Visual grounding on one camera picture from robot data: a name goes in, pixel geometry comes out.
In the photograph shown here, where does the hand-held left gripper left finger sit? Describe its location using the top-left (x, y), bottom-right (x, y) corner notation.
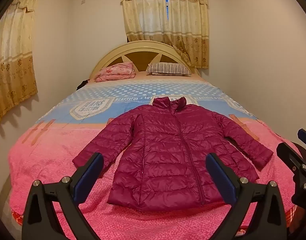
top-left (22, 152), bottom-right (104, 240)

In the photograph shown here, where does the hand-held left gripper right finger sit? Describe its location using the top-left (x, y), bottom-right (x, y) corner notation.
top-left (203, 153), bottom-right (286, 240)

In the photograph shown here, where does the magenta puffer jacket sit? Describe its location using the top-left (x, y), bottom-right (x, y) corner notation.
top-left (72, 96), bottom-right (273, 212)

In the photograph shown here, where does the pink and blue printed blanket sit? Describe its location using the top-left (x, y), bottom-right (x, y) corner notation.
top-left (8, 79), bottom-right (306, 240)

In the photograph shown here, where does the folded pink floral quilt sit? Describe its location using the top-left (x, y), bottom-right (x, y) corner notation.
top-left (94, 62), bottom-right (136, 82)

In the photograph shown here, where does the striped pillow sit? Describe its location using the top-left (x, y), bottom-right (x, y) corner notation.
top-left (146, 62), bottom-right (192, 77)

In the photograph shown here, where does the beige floral window curtain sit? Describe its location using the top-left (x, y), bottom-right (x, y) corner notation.
top-left (0, 0), bottom-right (44, 127)
top-left (120, 0), bottom-right (209, 69)

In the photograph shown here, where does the cream wooden headboard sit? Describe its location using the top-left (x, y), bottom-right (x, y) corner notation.
top-left (89, 41), bottom-right (201, 80)

